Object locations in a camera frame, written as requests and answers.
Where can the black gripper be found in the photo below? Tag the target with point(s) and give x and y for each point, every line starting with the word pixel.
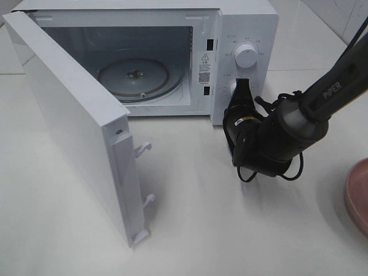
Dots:
pixel 240 109

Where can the pink round plate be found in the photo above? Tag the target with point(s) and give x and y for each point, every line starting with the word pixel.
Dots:
pixel 355 195

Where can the white microwave door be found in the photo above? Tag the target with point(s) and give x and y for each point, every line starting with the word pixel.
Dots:
pixel 88 122

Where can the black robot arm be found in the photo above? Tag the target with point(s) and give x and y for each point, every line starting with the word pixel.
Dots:
pixel 264 137

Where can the lower white microwave knob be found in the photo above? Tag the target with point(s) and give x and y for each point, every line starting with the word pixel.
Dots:
pixel 232 88

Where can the white microwave knob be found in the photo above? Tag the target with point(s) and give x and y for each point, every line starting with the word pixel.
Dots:
pixel 246 54
pixel 232 88

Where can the upper white microwave knob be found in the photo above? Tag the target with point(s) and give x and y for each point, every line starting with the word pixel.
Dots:
pixel 246 54

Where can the white microwave oven body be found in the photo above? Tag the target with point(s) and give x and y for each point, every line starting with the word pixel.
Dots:
pixel 200 36

